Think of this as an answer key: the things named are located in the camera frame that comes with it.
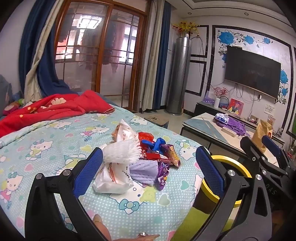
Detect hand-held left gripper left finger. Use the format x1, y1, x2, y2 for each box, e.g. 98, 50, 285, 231
24, 147, 109, 241

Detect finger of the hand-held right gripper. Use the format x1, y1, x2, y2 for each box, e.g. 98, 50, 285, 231
262, 135, 289, 164
240, 137, 266, 172

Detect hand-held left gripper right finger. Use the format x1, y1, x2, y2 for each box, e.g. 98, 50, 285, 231
195, 146, 273, 241

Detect black bin with yellow rim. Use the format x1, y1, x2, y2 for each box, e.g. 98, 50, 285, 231
193, 155, 253, 218

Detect white printed plastic bag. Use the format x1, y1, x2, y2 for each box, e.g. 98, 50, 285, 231
92, 160, 134, 194

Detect white foam fruit net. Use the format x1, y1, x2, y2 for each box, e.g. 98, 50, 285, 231
99, 138, 142, 163

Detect purple orange snack wrapper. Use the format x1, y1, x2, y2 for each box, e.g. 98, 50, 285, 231
159, 144, 181, 168

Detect purple foil wrapper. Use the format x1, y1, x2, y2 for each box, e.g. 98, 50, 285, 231
154, 161, 171, 191

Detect white orange paper wrapper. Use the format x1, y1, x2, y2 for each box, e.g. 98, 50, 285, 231
112, 119, 139, 145

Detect purple foam sheet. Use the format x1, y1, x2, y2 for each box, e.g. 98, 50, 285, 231
128, 160, 160, 186

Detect blue plastic bag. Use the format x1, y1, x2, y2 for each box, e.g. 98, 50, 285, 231
142, 138, 166, 153

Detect red snack wrapper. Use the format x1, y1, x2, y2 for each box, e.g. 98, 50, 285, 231
140, 152, 169, 163

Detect red plastic bag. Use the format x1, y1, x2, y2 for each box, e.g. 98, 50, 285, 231
137, 132, 160, 154

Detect person's left hand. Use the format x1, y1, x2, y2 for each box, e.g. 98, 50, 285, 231
92, 214, 160, 241

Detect brown paper bag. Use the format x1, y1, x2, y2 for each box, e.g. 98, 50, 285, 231
251, 119, 273, 153

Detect potted plant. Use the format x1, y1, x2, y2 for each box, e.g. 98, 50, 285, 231
287, 139, 296, 160

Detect purple bag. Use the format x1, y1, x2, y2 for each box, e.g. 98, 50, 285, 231
217, 116, 251, 137

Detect white power strip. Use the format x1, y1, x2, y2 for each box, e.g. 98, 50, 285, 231
221, 127, 237, 137

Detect blue white tissue pack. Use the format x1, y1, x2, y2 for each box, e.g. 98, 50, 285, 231
214, 113, 230, 123

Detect colourful picture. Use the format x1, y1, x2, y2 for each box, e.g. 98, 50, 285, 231
228, 98, 244, 115

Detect marble top coffee table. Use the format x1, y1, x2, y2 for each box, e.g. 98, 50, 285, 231
180, 112, 285, 167

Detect round blue ornament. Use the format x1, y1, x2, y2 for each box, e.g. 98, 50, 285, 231
218, 96, 230, 111

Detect white vase with pink flowers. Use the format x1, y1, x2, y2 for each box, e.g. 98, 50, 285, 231
213, 87, 229, 109

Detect black television cabinet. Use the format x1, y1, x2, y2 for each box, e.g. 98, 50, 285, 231
194, 101, 286, 145

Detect purple card box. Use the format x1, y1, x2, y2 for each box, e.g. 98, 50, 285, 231
203, 91, 215, 105

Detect red floral blanket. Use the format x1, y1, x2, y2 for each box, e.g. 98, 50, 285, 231
0, 90, 115, 138

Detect low square stool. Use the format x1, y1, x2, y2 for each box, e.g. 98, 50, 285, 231
144, 113, 171, 129

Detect grey tower air conditioner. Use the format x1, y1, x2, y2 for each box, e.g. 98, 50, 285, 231
166, 37, 193, 115

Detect plush toy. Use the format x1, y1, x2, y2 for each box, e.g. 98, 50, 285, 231
2, 97, 26, 112

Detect beige curtain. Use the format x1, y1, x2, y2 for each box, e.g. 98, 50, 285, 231
24, 0, 62, 103
141, 0, 166, 112

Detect grey sofa cushion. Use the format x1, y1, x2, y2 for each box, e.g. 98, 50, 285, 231
0, 74, 13, 116

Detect blue curtain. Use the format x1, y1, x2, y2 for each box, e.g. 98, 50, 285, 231
153, 0, 172, 110
18, 0, 78, 98

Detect wooden glass sliding door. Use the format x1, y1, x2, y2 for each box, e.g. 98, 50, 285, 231
54, 0, 151, 110

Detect yellow red artificial flowers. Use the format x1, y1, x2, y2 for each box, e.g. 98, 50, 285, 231
172, 21, 200, 37

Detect black wall television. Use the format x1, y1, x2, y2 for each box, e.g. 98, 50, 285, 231
224, 45, 282, 100

